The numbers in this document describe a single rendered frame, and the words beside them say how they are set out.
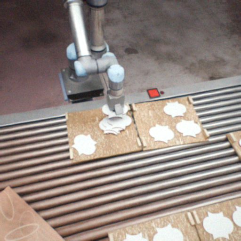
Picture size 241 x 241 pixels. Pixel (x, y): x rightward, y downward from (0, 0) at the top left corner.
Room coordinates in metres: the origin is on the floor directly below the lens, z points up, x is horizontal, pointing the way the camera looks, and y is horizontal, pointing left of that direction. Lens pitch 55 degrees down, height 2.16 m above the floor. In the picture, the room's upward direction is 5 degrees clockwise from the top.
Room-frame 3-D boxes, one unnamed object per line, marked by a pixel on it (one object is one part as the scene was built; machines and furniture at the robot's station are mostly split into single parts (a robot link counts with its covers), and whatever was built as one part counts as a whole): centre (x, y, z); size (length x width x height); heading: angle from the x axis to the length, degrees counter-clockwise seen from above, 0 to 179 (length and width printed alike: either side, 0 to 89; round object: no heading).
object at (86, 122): (0.78, 0.12, 0.93); 0.41 x 0.35 x 0.02; 107
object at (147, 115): (0.89, -0.29, 0.93); 0.41 x 0.35 x 0.02; 105
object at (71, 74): (1.23, 0.34, 1.00); 0.15 x 0.15 x 0.10
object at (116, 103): (0.83, 0.04, 1.16); 0.12 x 0.09 x 0.16; 25
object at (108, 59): (0.94, 0.10, 1.32); 0.11 x 0.11 x 0.08; 20
